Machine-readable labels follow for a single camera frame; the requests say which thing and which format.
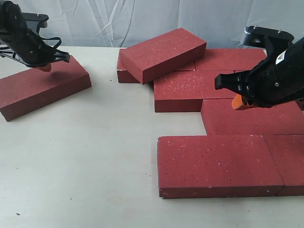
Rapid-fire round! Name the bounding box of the red brick top back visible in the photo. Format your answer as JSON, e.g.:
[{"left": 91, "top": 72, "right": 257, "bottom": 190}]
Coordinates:
[{"left": 119, "top": 28, "right": 207, "bottom": 85}]

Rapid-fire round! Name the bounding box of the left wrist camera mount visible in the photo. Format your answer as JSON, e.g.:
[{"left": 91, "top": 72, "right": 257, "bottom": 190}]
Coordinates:
[{"left": 22, "top": 12, "right": 49, "bottom": 35}]

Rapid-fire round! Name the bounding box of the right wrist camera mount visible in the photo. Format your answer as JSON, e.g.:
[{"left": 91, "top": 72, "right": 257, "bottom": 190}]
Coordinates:
[{"left": 240, "top": 26, "right": 294, "bottom": 56}]

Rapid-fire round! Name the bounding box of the red brick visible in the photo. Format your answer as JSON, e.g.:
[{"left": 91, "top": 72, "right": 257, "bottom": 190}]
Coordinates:
[
  {"left": 195, "top": 48, "right": 266, "bottom": 71},
  {"left": 0, "top": 56, "right": 92, "bottom": 122},
  {"left": 119, "top": 28, "right": 207, "bottom": 85},
  {"left": 157, "top": 135, "right": 285, "bottom": 199},
  {"left": 264, "top": 135, "right": 304, "bottom": 197},
  {"left": 153, "top": 70, "right": 235, "bottom": 113},
  {"left": 295, "top": 99, "right": 304, "bottom": 111},
  {"left": 201, "top": 99, "right": 304, "bottom": 135}
]

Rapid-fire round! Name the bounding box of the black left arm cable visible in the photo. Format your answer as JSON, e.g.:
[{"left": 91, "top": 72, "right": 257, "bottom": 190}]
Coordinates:
[{"left": 39, "top": 37, "right": 63, "bottom": 52}]

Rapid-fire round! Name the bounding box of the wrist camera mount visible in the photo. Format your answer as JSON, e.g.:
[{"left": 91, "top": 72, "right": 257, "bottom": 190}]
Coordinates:
[
  {"left": 22, "top": 12, "right": 49, "bottom": 35},
  {"left": 240, "top": 26, "right": 294, "bottom": 56}
]

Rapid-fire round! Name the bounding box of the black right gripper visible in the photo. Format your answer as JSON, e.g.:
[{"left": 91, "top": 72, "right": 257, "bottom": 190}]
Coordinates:
[{"left": 215, "top": 39, "right": 304, "bottom": 110}]

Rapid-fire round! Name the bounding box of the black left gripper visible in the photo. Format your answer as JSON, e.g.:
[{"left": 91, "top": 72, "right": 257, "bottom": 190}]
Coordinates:
[{"left": 0, "top": 0, "right": 70, "bottom": 72}]

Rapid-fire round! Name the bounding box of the red brick hidden row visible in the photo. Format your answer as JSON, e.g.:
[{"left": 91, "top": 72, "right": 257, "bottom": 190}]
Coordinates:
[{"left": 116, "top": 58, "right": 196, "bottom": 83}]

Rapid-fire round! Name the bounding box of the white fabric backdrop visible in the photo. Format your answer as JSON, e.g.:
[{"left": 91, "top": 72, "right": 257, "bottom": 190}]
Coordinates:
[{"left": 17, "top": 0, "right": 304, "bottom": 48}]

